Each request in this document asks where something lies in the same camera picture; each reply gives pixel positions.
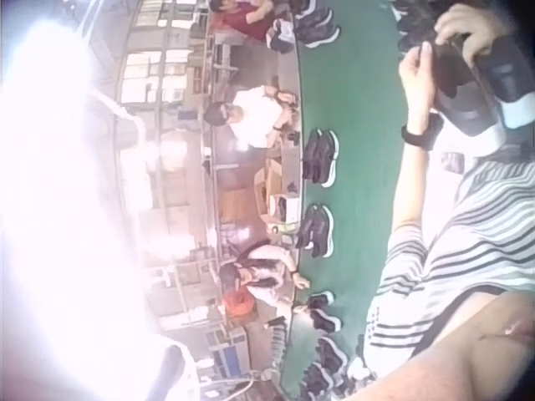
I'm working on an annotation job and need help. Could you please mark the black white-soled sneaker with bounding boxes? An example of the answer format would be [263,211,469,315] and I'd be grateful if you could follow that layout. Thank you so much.
[301,129,325,183]
[311,205,335,258]
[476,31,535,131]
[307,291,336,311]
[316,129,340,189]
[308,307,344,334]
[429,41,499,137]
[294,204,321,251]

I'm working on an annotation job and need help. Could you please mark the white paper sheet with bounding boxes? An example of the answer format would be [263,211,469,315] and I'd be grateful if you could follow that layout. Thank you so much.
[434,124,519,159]

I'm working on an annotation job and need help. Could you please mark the small dark label card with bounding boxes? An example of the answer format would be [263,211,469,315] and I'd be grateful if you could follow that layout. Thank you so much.
[442,150,466,175]

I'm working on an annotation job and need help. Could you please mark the person's right hand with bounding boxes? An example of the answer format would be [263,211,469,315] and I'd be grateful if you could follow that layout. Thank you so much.
[434,0,516,70]

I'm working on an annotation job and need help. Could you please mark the green conveyor belt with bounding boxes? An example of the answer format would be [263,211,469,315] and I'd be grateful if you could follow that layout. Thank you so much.
[278,0,421,396]

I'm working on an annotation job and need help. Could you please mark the blue plastic crate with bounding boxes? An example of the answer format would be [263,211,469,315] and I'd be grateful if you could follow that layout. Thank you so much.
[211,333,252,377]

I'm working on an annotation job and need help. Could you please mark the person's left hand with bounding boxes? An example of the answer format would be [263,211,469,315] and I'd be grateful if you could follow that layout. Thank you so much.
[399,43,445,129]

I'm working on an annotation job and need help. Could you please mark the heap of black shoes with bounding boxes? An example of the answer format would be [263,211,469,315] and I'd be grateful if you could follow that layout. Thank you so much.
[292,0,342,48]
[297,333,380,401]
[391,0,441,55]

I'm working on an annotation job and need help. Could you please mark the black wrist band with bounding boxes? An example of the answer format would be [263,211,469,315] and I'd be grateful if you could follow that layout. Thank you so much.
[400,111,445,152]

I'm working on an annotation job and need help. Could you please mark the orange cloth bundle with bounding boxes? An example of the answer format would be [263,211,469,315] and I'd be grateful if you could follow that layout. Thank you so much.
[223,291,256,325]

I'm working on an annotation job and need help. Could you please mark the brown cardboard carton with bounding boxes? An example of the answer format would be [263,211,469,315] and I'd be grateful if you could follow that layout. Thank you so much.
[252,160,286,219]

